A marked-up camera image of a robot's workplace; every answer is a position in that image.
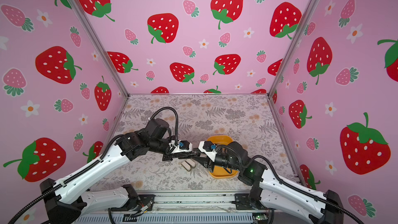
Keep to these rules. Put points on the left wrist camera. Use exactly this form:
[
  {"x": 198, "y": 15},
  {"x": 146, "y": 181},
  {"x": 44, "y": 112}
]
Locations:
[{"x": 183, "y": 146}]

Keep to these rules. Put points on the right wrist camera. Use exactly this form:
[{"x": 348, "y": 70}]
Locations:
[{"x": 209, "y": 149}]

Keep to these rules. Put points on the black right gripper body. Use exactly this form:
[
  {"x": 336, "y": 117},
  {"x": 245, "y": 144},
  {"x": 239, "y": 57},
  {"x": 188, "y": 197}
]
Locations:
[{"x": 222, "y": 161}]

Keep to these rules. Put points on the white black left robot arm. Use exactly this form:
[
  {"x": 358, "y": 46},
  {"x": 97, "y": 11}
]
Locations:
[{"x": 67, "y": 198}]

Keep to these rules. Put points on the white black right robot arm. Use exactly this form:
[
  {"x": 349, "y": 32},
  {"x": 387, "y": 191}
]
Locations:
[{"x": 268, "y": 189}]

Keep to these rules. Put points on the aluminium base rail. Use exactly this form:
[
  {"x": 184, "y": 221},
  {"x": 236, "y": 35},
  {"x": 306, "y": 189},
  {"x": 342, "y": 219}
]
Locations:
[{"x": 228, "y": 207}]

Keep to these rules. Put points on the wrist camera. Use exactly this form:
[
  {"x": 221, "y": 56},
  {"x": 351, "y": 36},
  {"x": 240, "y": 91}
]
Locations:
[
  {"x": 183, "y": 146},
  {"x": 209, "y": 149}
]

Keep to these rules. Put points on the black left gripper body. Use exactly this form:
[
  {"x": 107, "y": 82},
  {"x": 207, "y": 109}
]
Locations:
[{"x": 166, "y": 145}]

